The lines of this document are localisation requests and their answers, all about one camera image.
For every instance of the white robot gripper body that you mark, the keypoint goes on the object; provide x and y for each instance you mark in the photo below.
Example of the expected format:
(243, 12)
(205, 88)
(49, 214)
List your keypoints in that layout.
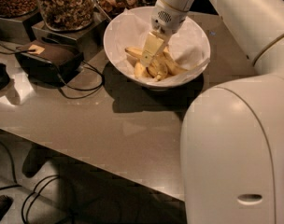
(165, 20)

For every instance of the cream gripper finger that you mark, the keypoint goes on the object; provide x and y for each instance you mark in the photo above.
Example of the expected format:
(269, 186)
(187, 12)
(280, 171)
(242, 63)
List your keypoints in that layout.
(154, 44)

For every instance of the long spotted yellow banana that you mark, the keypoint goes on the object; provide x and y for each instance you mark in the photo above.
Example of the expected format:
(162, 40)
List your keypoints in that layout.
(156, 69)

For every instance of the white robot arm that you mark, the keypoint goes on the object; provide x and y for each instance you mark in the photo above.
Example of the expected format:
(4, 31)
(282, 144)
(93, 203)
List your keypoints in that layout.
(232, 137)

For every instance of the small lower-left yellow banana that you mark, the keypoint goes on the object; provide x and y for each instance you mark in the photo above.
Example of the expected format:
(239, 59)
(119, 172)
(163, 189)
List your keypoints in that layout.
(141, 71)

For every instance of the upright yellow banana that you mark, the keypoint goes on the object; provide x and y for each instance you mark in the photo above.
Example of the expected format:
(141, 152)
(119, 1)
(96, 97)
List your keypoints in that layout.
(173, 67)

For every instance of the white paper bowl liner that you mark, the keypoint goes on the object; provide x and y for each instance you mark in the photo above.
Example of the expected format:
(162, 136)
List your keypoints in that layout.
(129, 28)

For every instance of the white ceramic bowl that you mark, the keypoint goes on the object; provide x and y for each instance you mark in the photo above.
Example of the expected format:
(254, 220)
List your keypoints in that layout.
(195, 47)

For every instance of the steel stand under mixed nuts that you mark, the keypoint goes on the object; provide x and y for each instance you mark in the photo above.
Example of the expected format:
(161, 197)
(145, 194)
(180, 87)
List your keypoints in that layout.
(89, 40)

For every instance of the glass jar of mixed nuts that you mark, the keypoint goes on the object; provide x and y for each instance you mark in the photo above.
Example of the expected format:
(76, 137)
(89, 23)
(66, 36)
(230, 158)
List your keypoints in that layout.
(66, 15)

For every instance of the dark brown box with label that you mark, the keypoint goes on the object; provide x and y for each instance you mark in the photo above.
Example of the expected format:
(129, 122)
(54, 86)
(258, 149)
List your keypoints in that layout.
(50, 63)

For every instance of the steel stand under brown nuts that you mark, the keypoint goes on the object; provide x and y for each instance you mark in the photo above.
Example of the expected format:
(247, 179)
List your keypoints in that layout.
(19, 30)

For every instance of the dark shoe on floor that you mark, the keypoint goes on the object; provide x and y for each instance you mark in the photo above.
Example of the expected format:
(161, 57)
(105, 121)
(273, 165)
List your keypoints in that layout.
(5, 203)

